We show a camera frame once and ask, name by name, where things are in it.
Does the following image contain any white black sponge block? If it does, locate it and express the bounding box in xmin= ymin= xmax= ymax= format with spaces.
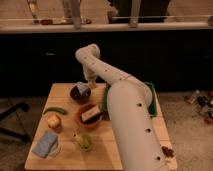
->
xmin=81 ymin=106 xmax=101 ymax=122

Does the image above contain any clutter pile on floor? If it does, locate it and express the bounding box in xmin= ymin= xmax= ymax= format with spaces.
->
xmin=184 ymin=90 xmax=213 ymax=125

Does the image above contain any green chili pepper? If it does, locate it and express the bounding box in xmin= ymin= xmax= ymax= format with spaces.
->
xmin=43 ymin=107 xmax=67 ymax=115

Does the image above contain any orange bowl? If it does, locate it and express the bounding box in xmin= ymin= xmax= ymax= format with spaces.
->
xmin=75 ymin=103 xmax=102 ymax=129

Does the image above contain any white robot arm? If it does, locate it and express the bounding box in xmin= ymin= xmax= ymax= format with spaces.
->
xmin=75 ymin=44 xmax=169 ymax=171

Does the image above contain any grey towel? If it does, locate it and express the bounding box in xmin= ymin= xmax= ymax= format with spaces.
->
xmin=76 ymin=82 xmax=91 ymax=96

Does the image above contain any red grape bunch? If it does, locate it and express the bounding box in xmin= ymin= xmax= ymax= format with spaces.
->
xmin=162 ymin=146 xmax=174 ymax=158

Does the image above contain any black chair base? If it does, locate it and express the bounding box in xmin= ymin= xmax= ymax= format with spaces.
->
xmin=0 ymin=100 xmax=32 ymax=144

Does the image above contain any white plate under cloth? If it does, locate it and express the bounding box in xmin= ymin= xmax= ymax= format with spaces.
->
xmin=48 ymin=140 xmax=61 ymax=157

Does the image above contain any blue folded cloth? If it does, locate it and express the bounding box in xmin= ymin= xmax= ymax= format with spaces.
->
xmin=32 ymin=131 xmax=58 ymax=158

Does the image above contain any green yellow toy pear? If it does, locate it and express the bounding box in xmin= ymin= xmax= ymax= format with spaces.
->
xmin=73 ymin=134 xmax=92 ymax=151

